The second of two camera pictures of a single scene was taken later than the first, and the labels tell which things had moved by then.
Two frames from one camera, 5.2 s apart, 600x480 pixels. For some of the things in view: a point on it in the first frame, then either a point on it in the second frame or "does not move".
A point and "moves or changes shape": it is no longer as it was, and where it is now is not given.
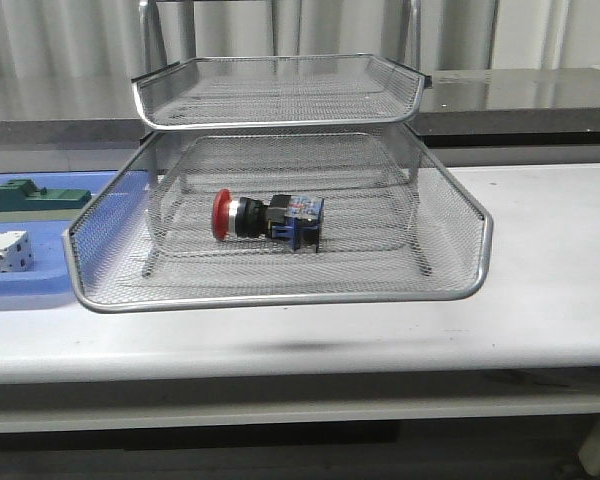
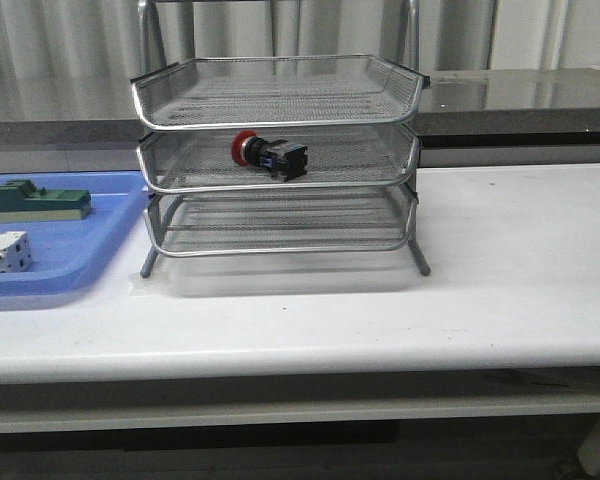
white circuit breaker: (8, 251) does not move
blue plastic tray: (67, 254) does not move
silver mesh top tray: (302, 90) does not move
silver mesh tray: (399, 224) moves or changes shape
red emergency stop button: (295, 219) -> (285, 161)
